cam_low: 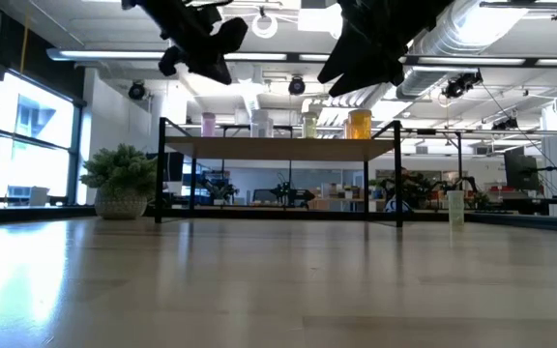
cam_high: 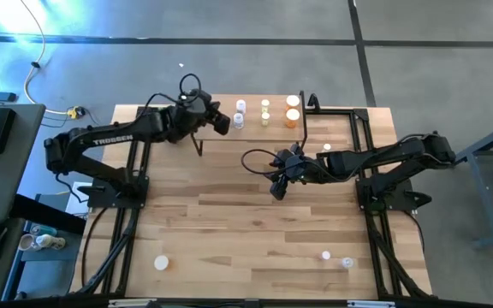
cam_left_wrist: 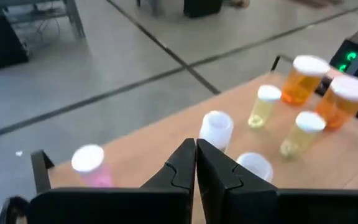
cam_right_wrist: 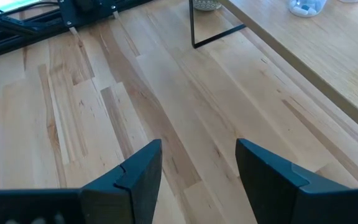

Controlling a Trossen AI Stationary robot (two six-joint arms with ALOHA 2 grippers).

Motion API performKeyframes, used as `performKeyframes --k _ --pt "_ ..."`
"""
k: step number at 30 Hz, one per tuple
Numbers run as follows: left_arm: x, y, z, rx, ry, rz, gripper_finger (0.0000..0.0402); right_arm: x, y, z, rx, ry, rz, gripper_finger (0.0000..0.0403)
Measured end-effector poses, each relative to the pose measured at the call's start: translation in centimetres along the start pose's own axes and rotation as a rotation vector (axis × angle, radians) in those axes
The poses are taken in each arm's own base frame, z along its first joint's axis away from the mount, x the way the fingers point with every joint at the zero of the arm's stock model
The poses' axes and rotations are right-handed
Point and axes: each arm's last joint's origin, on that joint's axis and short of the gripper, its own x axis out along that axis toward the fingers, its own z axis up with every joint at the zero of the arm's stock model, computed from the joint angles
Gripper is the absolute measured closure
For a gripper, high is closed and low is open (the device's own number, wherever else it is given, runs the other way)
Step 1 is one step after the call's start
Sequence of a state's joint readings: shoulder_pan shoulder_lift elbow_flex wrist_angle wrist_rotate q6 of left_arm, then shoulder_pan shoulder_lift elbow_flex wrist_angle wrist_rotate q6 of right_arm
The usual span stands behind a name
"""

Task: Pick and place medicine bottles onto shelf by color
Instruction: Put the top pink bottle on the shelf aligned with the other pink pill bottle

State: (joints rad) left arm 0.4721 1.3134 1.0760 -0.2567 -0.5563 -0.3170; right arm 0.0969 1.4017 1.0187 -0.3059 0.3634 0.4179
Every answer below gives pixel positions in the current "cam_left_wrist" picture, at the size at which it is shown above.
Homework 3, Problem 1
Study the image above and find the black cabinet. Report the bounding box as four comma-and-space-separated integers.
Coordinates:
0, 9, 30, 73

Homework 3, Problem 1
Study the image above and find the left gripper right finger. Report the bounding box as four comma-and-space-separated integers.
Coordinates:
196, 139, 358, 224

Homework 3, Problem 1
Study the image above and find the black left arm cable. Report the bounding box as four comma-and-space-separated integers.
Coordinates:
0, 195, 30, 224

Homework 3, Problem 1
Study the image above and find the clear bottle with pink capsules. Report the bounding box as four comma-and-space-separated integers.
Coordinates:
198, 110, 234, 153

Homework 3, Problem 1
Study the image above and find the orange pill bottle white cap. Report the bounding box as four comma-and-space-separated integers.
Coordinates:
314, 74, 358, 131
280, 55, 331, 107

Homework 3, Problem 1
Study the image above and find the wooden shelf black metal frame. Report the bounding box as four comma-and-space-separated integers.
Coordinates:
30, 54, 358, 224

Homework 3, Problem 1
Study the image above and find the black device green light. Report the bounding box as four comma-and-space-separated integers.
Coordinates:
329, 23, 358, 78

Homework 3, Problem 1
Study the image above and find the clear pill bottle white cap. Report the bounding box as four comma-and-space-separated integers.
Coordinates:
236, 151, 274, 184

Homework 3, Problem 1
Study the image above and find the grey desk frame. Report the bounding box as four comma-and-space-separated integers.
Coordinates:
0, 0, 86, 40

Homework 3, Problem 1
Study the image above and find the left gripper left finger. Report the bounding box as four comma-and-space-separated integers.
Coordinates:
28, 139, 196, 224

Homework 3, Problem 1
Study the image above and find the pink pill bottle white cap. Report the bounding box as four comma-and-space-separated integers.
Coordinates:
71, 143, 114, 189

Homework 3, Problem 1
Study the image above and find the black box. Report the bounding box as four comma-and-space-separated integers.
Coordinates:
183, 0, 224, 19

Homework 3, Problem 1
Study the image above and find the yellow-green pill bottle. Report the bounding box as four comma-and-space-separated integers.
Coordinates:
247, 84, 283, 129
279, 111, 327, 161

